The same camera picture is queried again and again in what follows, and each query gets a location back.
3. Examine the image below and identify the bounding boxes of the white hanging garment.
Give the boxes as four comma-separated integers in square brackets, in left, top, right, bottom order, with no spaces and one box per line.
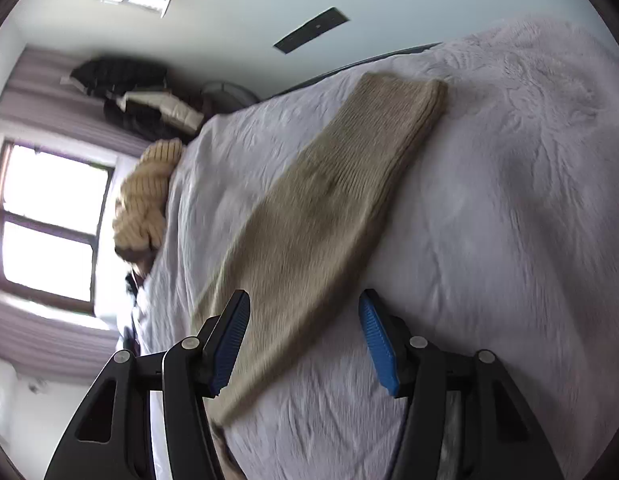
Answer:
[117,91,205,133]

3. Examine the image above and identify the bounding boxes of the brown framed window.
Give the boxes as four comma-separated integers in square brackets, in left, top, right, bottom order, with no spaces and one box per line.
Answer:
[0,139,118,306]

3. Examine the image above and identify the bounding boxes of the black clothes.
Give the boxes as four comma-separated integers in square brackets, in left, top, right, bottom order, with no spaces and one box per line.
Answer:
[124,270,143,356]

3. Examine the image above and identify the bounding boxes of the lavender embossed blanket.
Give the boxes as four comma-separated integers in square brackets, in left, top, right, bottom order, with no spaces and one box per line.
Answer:
[117,19,619,480]

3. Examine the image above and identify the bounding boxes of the black wall panel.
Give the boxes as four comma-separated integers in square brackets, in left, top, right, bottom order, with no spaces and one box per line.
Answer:
[273,7,350,54]

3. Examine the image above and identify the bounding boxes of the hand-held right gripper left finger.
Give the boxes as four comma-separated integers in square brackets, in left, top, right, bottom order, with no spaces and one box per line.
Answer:
[44,289,252,480]

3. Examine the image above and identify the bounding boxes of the lavender curtain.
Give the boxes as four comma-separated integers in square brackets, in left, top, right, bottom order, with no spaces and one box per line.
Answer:
[0,47,150,383]

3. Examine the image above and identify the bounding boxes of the cream striped clothes pile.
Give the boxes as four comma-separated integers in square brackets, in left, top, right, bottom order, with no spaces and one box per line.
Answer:
[112,138,184,263]

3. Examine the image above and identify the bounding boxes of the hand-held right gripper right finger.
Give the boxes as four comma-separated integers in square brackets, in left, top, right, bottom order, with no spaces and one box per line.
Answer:
[358,288,573,480]

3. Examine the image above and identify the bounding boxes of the beige knit garment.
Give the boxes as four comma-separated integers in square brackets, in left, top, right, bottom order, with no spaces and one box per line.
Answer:
[190,72,449,426]

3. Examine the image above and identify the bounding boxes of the dark hanging clothes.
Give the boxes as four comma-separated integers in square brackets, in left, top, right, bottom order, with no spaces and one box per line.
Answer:
[62,57,205,143]

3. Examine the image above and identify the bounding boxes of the dark round fan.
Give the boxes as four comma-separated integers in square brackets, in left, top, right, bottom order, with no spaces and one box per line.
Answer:
[200,81,260,116]

